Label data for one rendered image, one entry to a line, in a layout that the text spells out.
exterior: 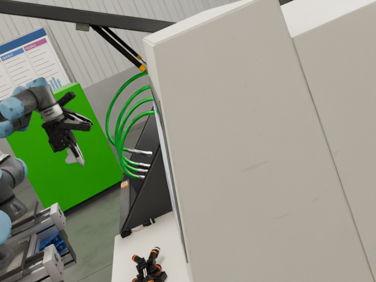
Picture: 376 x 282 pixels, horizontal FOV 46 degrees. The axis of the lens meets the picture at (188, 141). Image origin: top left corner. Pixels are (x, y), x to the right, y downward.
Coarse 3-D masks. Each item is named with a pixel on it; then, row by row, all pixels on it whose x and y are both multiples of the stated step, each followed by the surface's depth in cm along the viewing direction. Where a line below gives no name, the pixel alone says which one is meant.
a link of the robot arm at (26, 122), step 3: (27, 114) 196; (30, 114) 198; (21, 117) 193; (24, 117) 195; (27, 117) 197; (30, 117) 199; (21, 120) 193; (24, 120) 195; (27, 120) 198; (21, 123) 193; (24, 123) 195; (27, 123) 199; (21, 126) 194; (24, 126) 199; (27, 126) 201; (18, 129) 198; (21, 129) 199; (24, 129) 200
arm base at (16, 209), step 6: (12, 198) 200; (0, 204) 196; (6, 204) 197; (12, 204) 199; (18, 204) 201; (24, 204) 206; (6, 210) 197; (12, 210) 198; (18, 210) 200; (24, 210) 202; (12, 216) 197; (18, 216) 198; (12, 222) 197
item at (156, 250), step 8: (136, 256) 126; (152, 256) 123; (144, 264) 118; (152, 264) 120; (144, 272) 117; (152, 272) 117; (160, 272) 116; (136, 280) 117; (144, 280) 113; (152, 280) 111; (160, 280) 114
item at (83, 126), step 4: (60, 120) 166; (64, 120) 167; (68, 120) 168; (60, 124) 164; (64, 124) 164; (68, 124) 165; (72, 124) 165; (76, 124) 165; (80, 124) 165; (84, 124) 166; (88, 124) 167; (60, 128) 165; (64, 128) 165; (68, 128) 165; (72, 128) 165; (76, 128) 165; (80, 128) 166; (84, 128) 166; (88, 128) 166
